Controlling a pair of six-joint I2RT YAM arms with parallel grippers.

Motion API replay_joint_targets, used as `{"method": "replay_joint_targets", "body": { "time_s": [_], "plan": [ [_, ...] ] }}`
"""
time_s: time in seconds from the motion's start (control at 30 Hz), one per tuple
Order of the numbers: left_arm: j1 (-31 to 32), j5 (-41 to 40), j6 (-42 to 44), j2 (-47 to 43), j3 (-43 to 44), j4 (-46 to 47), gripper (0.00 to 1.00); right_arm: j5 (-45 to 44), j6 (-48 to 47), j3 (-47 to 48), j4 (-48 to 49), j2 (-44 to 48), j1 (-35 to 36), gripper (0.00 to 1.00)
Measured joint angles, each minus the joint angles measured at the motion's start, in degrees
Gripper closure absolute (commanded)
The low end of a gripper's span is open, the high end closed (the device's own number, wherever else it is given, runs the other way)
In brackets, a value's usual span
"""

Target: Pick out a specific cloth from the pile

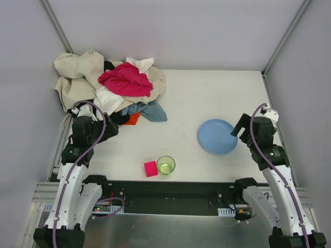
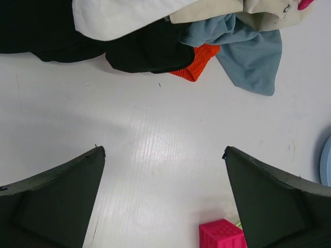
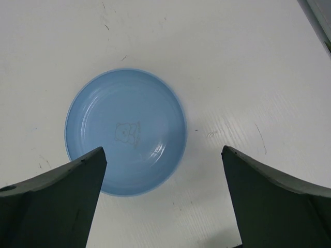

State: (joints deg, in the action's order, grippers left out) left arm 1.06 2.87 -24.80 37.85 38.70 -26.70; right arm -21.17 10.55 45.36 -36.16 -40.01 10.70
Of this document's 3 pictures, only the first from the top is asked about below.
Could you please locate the beige cloth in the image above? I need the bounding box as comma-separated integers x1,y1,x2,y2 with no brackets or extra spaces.
53,49,166,112

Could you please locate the magenta cloth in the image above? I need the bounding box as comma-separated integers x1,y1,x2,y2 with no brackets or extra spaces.
98,62,153,97

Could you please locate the blue-grey cloth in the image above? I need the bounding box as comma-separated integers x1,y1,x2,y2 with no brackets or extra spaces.
120,100,168,122

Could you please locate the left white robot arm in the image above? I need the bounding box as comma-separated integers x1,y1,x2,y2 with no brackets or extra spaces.
33,106,118,247

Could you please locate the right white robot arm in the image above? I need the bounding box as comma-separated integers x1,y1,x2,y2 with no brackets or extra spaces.
231,103,326,247

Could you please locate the black cloth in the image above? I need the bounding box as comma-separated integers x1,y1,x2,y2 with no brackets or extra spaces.
62,60,131,126

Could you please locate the orange cloth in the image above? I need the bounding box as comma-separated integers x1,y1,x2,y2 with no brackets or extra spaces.
124,113,141,126

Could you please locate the blue plastic plate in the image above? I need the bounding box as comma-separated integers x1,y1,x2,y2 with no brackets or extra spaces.
198,119,238,155

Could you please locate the pink plastic cube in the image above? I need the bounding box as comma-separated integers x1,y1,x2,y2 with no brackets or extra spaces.
144,161,158,177

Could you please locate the green transparent cup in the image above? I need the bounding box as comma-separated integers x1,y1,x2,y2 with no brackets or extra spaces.
156,156,176,176

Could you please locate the left white cable duct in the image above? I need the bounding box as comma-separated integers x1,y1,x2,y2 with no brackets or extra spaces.
43,203,125,214

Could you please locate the white cable duct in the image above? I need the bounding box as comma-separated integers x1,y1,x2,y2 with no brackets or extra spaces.
43,203,125,214
217,208,236,218

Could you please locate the right white cable duct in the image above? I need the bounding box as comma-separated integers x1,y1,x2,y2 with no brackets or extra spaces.
217,208,236,218

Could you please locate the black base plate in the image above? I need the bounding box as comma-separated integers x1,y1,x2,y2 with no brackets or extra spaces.
101,181,248,216

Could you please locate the left aluminium corner post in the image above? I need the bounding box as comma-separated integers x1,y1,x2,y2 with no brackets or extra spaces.
39,0,73,53

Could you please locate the aluminium corner post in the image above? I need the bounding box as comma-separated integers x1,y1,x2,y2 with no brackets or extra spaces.
39,0,73,53
261,0,312,78

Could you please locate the right aluminium corner post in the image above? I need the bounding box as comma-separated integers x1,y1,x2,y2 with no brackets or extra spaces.
261,0,312,78

